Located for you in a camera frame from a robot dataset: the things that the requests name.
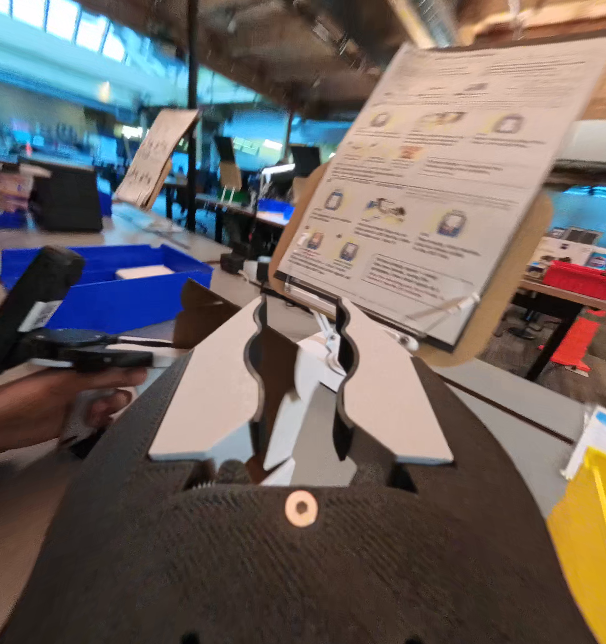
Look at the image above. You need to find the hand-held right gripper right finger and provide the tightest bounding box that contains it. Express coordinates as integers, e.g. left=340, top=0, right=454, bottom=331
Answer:
left=334, top=297, right=454, bottom=465

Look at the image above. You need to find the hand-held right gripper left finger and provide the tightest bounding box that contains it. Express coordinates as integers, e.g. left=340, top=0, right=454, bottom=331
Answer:
left=148, top=296, right=267, bottom=463

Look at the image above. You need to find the white cardboard mailer box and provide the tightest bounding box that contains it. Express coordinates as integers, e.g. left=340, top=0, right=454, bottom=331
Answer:
left=116, top=265, right=175, bottom=281
left=173, top=279, right=346, bottom=486

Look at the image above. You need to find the yellow plastic bin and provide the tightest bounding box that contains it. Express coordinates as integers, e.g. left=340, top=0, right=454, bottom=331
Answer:
left=547, top=448, right=606, bottom=644

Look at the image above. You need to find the grey desk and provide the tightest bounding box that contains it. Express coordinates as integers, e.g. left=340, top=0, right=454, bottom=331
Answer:
left=0, top=201, right=590, bottom=644

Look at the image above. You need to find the black box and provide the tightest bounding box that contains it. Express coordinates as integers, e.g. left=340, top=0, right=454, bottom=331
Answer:
left=31, top=166, right=104, bottom=232

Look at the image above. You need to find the small blue bin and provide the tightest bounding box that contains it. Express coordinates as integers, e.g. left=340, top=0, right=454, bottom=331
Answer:
left=258, top=199, right=296, bottom=220

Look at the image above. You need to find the beige instruction sheet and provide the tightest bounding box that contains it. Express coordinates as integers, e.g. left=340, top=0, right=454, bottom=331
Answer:
left=116, top=108, right=200, bottom=209

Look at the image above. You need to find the white instruction sheet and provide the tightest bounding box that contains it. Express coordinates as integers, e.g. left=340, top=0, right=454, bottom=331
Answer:
left=278, top=35, right=606, bottom=348

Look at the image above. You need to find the white sheet with blue header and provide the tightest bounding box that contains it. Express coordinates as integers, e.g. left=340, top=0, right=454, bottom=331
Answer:
left=564, top=407, right=606, bottom=479

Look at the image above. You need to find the red plastic bin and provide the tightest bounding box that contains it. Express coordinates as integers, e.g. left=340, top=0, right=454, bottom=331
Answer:
left=543, top=261, right=606, bottom=301

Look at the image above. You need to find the black slanted pole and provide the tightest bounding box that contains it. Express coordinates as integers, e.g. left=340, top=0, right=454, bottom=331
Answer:
left=186, top=0, right=199, bottom=232

